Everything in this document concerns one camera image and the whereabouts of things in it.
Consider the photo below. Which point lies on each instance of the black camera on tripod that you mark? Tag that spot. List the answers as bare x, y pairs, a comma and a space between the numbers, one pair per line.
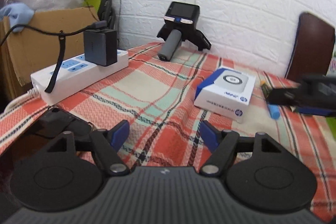
180, 25

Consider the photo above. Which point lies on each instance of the white power strip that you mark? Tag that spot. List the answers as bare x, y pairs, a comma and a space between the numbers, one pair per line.
74, 75

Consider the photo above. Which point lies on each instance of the black power adapter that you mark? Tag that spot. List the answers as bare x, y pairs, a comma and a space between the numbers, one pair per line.
100, 44

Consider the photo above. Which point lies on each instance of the red plaid bed sheet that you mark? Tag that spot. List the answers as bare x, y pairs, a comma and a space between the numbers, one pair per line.
157, 98

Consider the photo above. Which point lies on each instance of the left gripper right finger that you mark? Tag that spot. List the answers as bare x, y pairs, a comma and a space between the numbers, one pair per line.
222, 145

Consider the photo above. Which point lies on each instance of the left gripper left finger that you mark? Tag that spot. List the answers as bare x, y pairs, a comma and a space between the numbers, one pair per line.
105, 145

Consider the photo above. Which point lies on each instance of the white blue HP box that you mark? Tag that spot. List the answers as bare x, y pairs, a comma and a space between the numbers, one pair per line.
226, 92

